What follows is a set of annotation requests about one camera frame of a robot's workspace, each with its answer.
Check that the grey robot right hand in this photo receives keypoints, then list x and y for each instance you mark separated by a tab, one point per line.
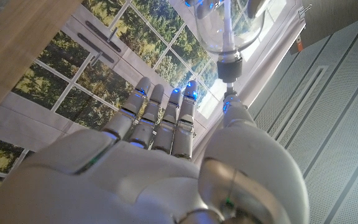
154	177

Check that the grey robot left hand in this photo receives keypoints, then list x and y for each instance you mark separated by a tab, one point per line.
206	9

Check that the silver binder clip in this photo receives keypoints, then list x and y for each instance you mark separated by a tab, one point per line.
304	11

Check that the printed window backdrop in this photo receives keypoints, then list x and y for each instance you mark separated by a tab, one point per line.
141	37

